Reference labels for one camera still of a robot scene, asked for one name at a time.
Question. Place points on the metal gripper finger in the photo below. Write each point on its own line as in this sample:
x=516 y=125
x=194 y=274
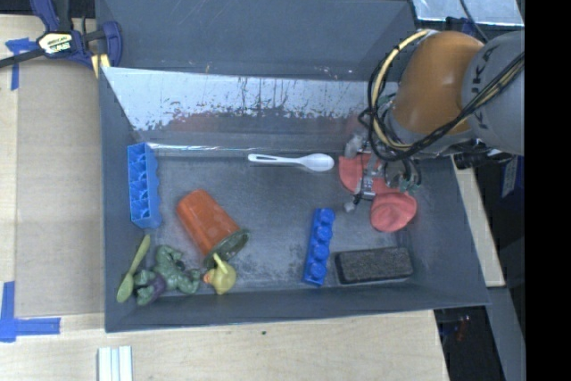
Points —
x=368 y=189

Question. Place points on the white plastic spoon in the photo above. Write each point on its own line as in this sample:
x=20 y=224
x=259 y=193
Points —
x=312 y=162

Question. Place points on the blue studded toy brick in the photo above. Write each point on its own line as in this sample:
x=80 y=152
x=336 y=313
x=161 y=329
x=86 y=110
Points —
x=320 y=245

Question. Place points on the dark green flat block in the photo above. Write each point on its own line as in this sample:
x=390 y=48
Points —
x=374 y=265

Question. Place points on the grey metal bin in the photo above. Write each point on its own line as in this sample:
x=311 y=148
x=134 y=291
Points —
x=267 y=201

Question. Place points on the orange plastic cup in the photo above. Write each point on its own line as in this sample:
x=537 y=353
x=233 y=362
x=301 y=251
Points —
x=203 y=218

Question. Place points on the yellow toy duck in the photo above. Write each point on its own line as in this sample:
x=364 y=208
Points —
x=221 y=279

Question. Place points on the blue hollow toy brick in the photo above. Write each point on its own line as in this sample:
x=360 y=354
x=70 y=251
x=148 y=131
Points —
x=143 y=187

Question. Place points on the green toy figure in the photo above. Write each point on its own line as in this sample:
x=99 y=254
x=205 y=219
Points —
x=167 y=274

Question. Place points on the green plastic spoon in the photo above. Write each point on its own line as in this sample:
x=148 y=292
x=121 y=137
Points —
x=134 y=270

